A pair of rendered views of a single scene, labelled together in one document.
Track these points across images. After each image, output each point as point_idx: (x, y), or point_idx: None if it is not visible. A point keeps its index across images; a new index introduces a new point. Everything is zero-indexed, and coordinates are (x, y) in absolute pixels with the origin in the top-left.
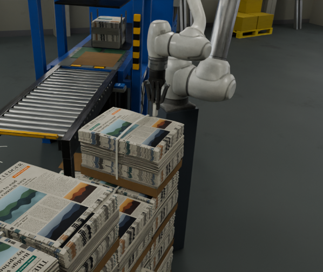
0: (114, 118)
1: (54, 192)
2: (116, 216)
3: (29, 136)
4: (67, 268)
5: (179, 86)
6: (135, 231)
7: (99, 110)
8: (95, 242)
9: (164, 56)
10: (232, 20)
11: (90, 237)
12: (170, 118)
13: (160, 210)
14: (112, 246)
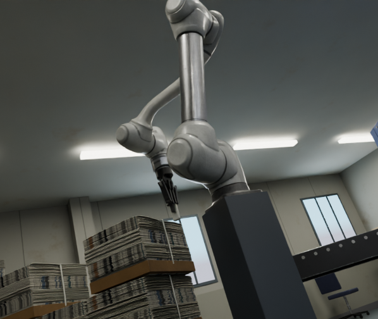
0: None
1: None
2: (26, 283)
3: None
4: None
5: None
6: (55, 316)
7: (356, 256)
8: (6, 293)
9: (151, 157)
10: (181, 78)
11: (3, 286)
12: (206, 221)
13: (105, 317)
14: (24, 310)
